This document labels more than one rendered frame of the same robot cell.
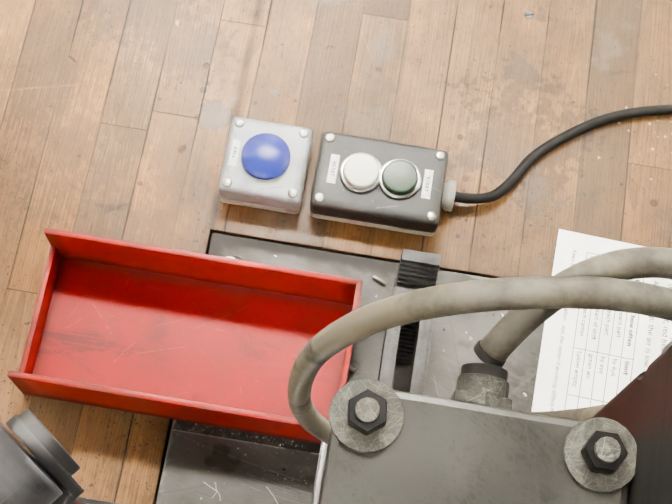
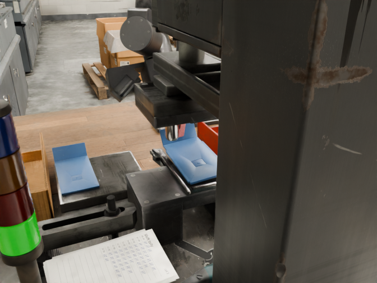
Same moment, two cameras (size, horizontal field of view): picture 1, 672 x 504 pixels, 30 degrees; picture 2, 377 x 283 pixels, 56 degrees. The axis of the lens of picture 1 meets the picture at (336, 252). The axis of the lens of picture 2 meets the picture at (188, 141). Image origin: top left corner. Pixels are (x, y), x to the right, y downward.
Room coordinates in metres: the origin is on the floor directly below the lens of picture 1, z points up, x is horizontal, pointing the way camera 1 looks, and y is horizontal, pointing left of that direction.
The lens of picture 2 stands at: (-0.19, -0.50, 1.30)
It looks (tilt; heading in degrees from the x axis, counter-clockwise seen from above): 26 degrees down; 64
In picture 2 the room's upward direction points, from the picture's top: straight up
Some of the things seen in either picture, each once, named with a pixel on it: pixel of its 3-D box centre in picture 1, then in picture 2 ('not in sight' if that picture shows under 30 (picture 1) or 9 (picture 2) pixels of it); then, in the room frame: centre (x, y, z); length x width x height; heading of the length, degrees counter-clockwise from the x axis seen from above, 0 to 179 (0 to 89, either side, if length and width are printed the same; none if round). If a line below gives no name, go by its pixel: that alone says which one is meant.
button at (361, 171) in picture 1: (360, 174); not in sight; (0.40, -0.01, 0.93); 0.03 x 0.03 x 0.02
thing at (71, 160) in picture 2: not in sight; (74, 166); (-0.12, 0.17, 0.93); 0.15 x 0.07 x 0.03; 88
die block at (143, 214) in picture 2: not in sight; (191, 199); (0.04, -0.05, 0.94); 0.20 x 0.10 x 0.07; 176
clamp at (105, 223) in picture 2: not in sight; (86, 231); (-0.14, -0.07, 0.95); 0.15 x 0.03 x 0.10; 176
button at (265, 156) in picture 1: (265, 158); not in sight; (0.41, 0.07, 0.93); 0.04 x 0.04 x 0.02
